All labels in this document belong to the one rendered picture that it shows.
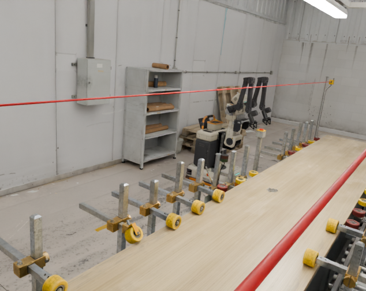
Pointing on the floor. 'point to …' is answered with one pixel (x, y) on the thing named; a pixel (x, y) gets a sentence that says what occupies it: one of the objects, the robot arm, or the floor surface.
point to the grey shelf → (168, 115)
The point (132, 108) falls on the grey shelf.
